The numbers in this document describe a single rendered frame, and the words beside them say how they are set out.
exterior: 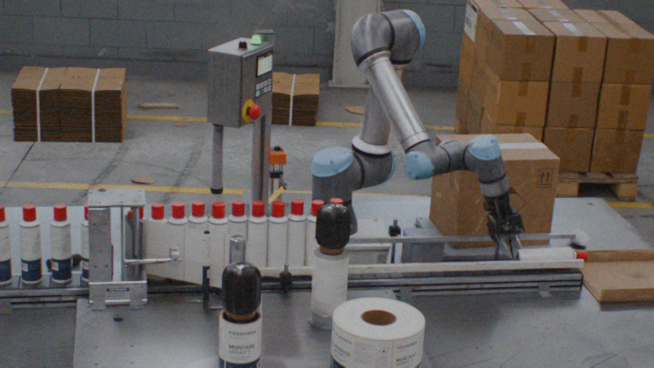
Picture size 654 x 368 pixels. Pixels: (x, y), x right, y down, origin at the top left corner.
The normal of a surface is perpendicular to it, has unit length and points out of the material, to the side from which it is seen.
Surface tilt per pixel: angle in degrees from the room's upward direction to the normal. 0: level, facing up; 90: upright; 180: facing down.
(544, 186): 90
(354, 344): 90
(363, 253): 90
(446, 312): 0
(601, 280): 0
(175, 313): 0
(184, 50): 90
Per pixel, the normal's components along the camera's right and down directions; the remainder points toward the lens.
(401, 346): 0.40, 0.33
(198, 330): 0.04, -0.94
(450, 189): -0.98, 0.03
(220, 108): -0.43, 0.29
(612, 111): 0.00, 0.34
